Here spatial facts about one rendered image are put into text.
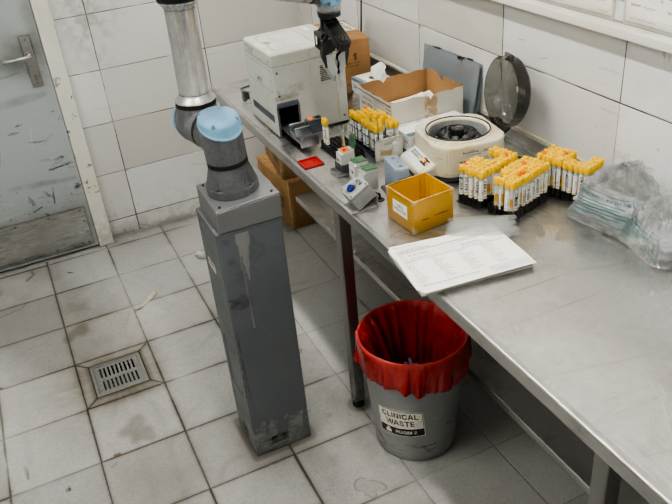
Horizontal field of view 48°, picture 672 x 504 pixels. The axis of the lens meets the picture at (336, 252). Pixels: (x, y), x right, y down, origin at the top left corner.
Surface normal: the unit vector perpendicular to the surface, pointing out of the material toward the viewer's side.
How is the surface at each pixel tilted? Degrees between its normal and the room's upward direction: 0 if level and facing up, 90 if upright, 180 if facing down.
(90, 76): 90
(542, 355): 0
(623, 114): 90
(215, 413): 0
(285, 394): 90
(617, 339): 0
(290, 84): 90
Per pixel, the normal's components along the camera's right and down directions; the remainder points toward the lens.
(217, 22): 0.43, 0.44
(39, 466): -0.08, -0.85
